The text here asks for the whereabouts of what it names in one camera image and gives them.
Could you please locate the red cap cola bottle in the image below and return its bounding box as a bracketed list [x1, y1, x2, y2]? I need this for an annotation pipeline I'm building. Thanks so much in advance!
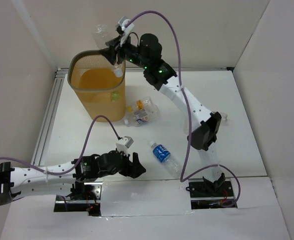
[220, 112, 228, 125]

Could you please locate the aluminium frame rail back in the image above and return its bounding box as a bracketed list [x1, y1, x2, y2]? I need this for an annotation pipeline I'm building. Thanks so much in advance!
[126, 67, 235, 72]

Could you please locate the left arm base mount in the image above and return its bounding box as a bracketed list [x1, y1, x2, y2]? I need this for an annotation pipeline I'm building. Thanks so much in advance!
[53, 182, 102, 217]

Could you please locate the green plastic bottle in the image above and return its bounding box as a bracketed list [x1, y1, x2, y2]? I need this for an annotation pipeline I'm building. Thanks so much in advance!
[110, 91, 121, 102]

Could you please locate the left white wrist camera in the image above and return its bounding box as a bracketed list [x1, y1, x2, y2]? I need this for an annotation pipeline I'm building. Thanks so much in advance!
[116, 136, 134, 155]

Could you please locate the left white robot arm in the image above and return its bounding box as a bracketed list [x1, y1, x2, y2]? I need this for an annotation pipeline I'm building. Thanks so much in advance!
[0, 150, 146, 206]

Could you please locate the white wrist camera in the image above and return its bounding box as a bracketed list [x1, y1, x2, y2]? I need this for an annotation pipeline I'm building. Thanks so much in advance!
[116, 136, 134, 155]
[116, 16, 134, 46]

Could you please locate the crushed clear bottle white cap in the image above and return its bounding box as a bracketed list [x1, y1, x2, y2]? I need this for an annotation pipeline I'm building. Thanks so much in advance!
[92, 24, 123, 78]

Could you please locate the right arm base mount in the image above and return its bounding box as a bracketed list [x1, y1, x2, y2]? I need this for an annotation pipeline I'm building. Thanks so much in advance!
[185, 173, 237, 210]

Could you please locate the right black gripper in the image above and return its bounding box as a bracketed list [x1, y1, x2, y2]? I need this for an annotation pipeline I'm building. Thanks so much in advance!
[98, 33, 149, 70]

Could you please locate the yellow mesh waste bin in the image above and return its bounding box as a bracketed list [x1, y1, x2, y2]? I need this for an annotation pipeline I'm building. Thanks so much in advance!
[67, 50, 126, 122]

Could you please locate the blue label water bottle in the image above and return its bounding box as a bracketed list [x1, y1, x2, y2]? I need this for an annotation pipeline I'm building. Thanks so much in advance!
[149, 141, 182, 179]

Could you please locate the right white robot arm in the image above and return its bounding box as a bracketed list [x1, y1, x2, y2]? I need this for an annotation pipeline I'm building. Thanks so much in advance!
[99, 33, 225, 196]

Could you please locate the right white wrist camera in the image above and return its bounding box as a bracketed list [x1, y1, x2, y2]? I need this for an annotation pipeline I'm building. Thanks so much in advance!
[116, 16, 134, 46]

